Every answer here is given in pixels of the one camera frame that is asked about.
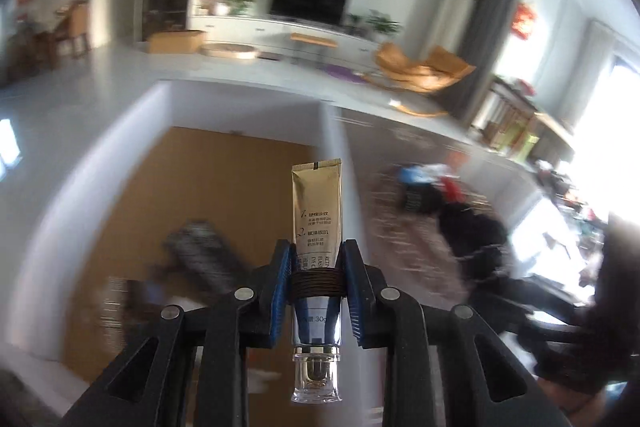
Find brown hair tie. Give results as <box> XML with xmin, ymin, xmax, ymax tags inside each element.
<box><xmin>289</xmin><ymin>271</ymin><xmax>346</xmax><ymax>299</ymax></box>

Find round beige floor mat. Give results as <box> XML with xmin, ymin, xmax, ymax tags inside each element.
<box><xmin>200</xmin><ymin>42</ymin><xmax>261</xmax><ymax>60</ymax></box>

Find black scrunchie with chain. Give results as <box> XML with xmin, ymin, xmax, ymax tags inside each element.
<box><xmin>435</xmin><ymin>202</ymin><xmax>510</xmax><ymax>290</ymax></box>

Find large green potted plant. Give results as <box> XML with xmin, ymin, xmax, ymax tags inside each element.
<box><xmin>365</xmin><ymin>9</ymin><xmax>403</xmax><ymax>40</ymax></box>

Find purple floor mat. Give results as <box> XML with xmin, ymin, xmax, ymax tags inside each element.
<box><xmin>320</xmin><ymin>64</ymin><xmax>367</xmax><ymax>84</ymax></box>

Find white storage box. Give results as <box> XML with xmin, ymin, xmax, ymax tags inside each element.
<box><xmin>0</xmin><ymin>79</ymin><xmax>353</xmax><ymax>427</ymax></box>

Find white tower air conditioner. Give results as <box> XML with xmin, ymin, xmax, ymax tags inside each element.
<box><xmin>432</xmin><ymin>0</ymin><xmax>483</xmax><ymax>58</ymax></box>

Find red snack packet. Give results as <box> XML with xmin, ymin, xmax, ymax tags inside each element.
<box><xmin>440</xmin><ymin>174</ymin><xmax>465</xmax><ymax>202</ymax></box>

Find black printed cardboard box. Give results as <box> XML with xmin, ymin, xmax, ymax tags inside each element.
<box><xmin>399</xmin><ymin>184</ymin><xmax>442</xmax><ymax>214</ymax></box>

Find grey curtain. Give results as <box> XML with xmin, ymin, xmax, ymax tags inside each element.
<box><xmin>452</xmin><ymin>0</ymin><xmax>523</xmax><ymax>122</ymax></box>

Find orange lounge chair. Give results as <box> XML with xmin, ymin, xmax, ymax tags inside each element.
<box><xmin>362</xmin><ymin>42</ymin><xmax>476</xmax><ymax>116</ymax></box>

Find red wall decoration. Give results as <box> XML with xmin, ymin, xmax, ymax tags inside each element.
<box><xmin>510</xmin><ymin>2</ymin><xmax>539</xmax><ymax>40</ymax></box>

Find flat screen television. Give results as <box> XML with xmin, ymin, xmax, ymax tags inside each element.
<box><xmin>269</xmin><ymin>0</ymin><xmax>351</xmax><ymax>26</ymax></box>

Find person's right forearm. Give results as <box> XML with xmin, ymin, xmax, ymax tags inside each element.
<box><xmin>539</xmin><ymin>381</ymin><xmax>618</xmax><ymax>417</ymax></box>

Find wooden railing furniture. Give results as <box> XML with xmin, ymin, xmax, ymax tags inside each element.
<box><xmin>470</xmin><ymin>74</ymin><xmax>576</xmax><ymax>164</ymax></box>

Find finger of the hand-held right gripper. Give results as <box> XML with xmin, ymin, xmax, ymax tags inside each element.
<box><xmin>515</xmin><ymin>319</ymin><xmax>592</xmax><ymax>360</ymax></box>
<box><xmin>502</xmin><ymin>274</ymin><xmax>597</xmax><ymax>310</ymax></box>

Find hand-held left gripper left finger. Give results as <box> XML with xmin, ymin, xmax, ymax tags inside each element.
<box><xmin>60</xmin><ymin>239</ymin><xmax>293</xmax><ymax>427</ymax></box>

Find dark patterned glass desktop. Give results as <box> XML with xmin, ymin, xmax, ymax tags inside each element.
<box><xmin>337</xmin><ymin>107</ymin><xmax>581</xmax><ymax>323</ymax></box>

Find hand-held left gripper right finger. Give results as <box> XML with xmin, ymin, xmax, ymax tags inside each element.
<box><xmin>335</xmin><ymin>239</ymin><xmax>571</xmax><ymax>427</ymax></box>

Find wooden dining chairs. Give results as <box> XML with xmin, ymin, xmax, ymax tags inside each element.
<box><xmin>31</xmin><ymin>0</ymin><xmax>94</xmax><ymax>68</ymax></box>

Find brown cardboard box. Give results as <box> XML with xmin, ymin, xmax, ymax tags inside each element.
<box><xmin>147</xmin><ymin>29</ymin><xmax>208</xmax><ymax>54</ymax></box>

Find gold cosmetic tube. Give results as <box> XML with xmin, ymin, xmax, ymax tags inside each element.
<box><xmin>289</xmin><ymin>158</ymin><xmax>346</xmax><ymax>404</ymax></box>

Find bushy green potted plant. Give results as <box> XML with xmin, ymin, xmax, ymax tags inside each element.
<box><xmin>225</xmin><ymin>0</ymin><xmax>262</xmax><ymax>16</ymax></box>

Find wooden stool with black legs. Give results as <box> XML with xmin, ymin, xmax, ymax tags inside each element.
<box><xmin>290</xmin><ymin>32</ymin><xmax>338</xmax><ymax>66</ymax></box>

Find white television cabinet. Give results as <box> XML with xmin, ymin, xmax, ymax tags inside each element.
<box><xmin>187</xmin><ymin>14</ymin><xmax>396</xmax><ymax>75</ymax></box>

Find rhinestone bow hair claw clip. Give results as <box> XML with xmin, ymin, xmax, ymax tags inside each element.
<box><xmin>162</xmin><ymin>219</ymin><xmax>253</xmax><ymax>293</ymax></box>

